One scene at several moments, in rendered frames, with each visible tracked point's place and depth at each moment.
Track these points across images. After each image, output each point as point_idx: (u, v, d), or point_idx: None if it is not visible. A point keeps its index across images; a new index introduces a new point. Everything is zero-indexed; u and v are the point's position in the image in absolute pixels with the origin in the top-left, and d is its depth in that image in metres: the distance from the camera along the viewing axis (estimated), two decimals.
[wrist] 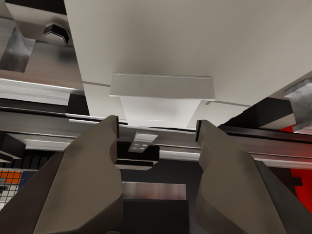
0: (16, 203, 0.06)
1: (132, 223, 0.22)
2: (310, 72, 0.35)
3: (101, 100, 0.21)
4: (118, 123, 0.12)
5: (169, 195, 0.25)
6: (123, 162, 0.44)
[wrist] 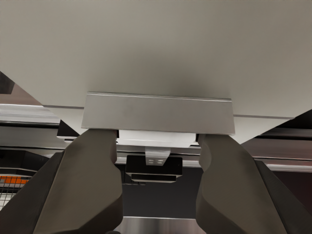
0: (16, 203, 0.06)
1: None
2: None
3: None
4: None
5: None
6: (141, 177, 0.39)
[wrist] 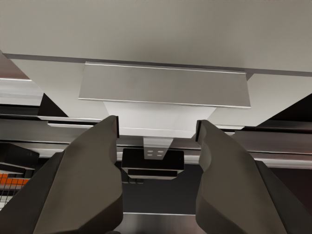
0: (16, 203, 0.06)
1: None
2: None
3: (64, 90, 0.13)
4: (118, 123, 0.12)
5: None
6: (139, 172, 0.36)
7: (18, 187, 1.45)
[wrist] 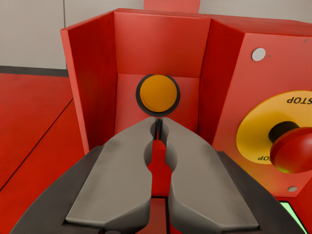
0: (57, 186, 0.07)
1: None
2: None
3: None
4: (157, 125, 0.12)
5: None
6: None
7: None
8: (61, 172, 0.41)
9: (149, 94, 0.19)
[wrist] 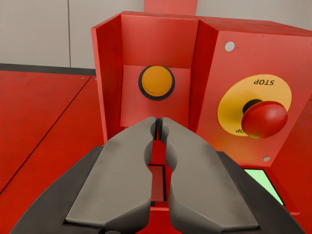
0: (57, 186, 0.07)
1: None
2: None
3: None
4: (157, 125, 0.12)
5: None
6: None
7: None
8: (69, 158, 0.45)
9: (149, 81, 0.23)
